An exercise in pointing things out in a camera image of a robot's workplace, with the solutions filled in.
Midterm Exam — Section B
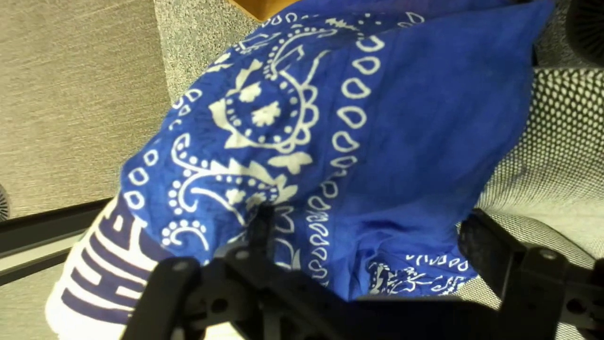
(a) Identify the grey upholstered chair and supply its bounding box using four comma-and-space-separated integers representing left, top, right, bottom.
474, 64, 604, 261

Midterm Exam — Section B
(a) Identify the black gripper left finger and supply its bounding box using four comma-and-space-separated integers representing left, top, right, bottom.
122, 204, 329, 340

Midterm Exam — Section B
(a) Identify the blue paisley bandana cloth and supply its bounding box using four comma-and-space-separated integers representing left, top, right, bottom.
120, 0, 559, 302

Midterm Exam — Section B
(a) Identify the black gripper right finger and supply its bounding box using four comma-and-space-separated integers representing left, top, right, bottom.
459, 210, 604, 340

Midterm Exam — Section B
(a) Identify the peach printed cloth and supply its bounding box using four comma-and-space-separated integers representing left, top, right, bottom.
44, 195, 191, 340

